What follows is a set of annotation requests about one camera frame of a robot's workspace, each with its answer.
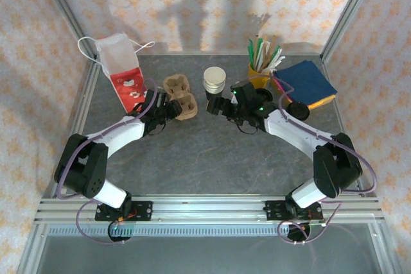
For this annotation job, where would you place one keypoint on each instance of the aluminium frame post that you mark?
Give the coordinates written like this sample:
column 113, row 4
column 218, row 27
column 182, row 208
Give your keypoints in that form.
column 65, row 11
column 350, row 11

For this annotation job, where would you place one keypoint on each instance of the stack of black paper cups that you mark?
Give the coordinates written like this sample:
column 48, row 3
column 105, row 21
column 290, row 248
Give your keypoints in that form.
column 214, row 76

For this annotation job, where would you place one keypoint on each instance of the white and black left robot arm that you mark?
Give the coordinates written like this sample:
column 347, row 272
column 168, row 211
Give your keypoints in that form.
column 122, row 133

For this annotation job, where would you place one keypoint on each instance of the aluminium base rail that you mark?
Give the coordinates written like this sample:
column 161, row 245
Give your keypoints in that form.
column 208, row 210

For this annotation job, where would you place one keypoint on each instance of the pink paper napkin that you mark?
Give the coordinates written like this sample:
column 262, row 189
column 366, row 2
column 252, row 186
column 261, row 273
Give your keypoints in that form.
column 278, row 84

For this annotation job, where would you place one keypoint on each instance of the yellow straw holder cup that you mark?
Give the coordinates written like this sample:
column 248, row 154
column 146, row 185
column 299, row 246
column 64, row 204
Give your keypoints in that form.
column 255, row 76

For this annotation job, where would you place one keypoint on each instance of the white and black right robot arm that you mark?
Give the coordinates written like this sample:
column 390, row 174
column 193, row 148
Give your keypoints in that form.
column 295, row 129

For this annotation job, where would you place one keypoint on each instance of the aluminium side rail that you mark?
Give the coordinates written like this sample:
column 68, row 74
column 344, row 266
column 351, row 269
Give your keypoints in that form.
column 85, row 107
column 344, row 133

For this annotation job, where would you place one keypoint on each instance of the brown wrapped straw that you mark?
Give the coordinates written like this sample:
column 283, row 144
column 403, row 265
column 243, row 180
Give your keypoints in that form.
column 272, row 42
column 265, row 44
column 257, row 37

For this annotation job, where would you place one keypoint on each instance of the brown pulp cup carrier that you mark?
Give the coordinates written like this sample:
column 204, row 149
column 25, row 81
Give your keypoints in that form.
column 183, row 88

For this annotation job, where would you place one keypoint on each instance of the green wrapped straw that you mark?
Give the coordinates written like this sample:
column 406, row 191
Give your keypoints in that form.
column 251, row 50
column 258, row 48

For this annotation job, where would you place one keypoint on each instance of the black plastic cup lid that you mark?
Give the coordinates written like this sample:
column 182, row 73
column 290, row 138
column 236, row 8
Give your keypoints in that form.
column 266, row 93
column 298, row 111

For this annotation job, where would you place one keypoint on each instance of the red and white paper bag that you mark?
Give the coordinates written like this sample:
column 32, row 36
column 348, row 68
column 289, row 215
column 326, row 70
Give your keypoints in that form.
column 118, row 56

